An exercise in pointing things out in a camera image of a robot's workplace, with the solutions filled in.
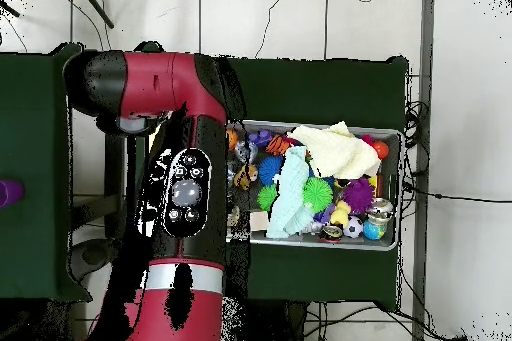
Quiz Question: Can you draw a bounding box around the light blue waffle cloth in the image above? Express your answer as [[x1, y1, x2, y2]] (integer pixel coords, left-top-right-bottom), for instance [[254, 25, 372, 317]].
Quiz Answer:
[[265, 145, 315, 239]]

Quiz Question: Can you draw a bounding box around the cream waffle cloth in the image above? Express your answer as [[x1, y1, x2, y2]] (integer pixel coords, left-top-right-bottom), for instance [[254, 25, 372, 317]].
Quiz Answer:
[[287, 120, 382, 180]]

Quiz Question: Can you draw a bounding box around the metal mesh bin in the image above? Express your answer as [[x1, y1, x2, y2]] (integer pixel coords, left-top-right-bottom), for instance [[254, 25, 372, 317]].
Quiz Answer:
[[225, 117, 403, 252]]

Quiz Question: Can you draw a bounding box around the blue spiky ball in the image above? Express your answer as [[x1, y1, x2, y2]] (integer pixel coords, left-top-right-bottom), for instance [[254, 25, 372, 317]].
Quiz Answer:
[[257, 154, 284, 185]]

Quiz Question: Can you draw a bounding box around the orange striped tiger plush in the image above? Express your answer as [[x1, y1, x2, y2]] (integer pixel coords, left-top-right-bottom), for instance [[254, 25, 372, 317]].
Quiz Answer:
[[264, 134, 291, 156]]

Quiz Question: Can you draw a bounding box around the green spiky ball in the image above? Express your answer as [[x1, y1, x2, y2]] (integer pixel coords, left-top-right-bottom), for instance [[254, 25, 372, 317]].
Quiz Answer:
[[302, 176, 334, 214]]

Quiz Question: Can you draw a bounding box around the yellow duck toy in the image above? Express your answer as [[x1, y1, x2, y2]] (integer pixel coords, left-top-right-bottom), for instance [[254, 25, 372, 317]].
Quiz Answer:
[[330, 200, 352, 228]]

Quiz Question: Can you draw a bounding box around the dark green tablecloth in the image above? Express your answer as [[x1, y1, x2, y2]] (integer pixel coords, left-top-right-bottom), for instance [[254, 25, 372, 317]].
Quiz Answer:
[[0, 42, 93, 302], [133, 40, 410, 312]]

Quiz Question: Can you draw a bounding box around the purple spiky ball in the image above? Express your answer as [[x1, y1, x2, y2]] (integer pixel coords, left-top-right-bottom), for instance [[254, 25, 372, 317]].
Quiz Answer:
[[342, 176, 376, 216]]

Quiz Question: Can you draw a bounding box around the black white soccer ball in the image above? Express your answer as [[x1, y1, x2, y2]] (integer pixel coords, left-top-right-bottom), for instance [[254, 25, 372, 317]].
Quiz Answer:
[[343, 215, 365, 239]]

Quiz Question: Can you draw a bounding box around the orange red smooth ball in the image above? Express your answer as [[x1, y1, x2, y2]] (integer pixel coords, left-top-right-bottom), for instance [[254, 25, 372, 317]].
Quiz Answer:
[[370, 139, 390, 160]]

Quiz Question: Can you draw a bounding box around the blue globe ball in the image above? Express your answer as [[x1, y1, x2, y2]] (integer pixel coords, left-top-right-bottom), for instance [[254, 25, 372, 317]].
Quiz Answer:
[[362, 218, 387, 241]]

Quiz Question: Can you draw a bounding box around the black stand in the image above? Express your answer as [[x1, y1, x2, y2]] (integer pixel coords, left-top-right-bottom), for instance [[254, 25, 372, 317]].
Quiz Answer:
[[69, 132, 126, 282]]

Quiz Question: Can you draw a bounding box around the black tripod leg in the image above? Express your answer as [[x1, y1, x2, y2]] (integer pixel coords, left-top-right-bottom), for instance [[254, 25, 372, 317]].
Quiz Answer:
[[75, 0, 116, 30]]

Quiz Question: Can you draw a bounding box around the purple cylinder object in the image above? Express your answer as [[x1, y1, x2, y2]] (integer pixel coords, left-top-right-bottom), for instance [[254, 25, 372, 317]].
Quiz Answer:
[[0, 178, 25, 208]]

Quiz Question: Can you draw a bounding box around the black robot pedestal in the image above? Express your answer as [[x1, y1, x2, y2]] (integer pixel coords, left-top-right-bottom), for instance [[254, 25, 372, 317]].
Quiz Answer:
[[243, 299, 310, 341]]

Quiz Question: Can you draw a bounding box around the black cable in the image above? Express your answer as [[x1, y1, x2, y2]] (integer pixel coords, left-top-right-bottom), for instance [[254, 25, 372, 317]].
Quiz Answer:
[[401, 180, 512, 204]]

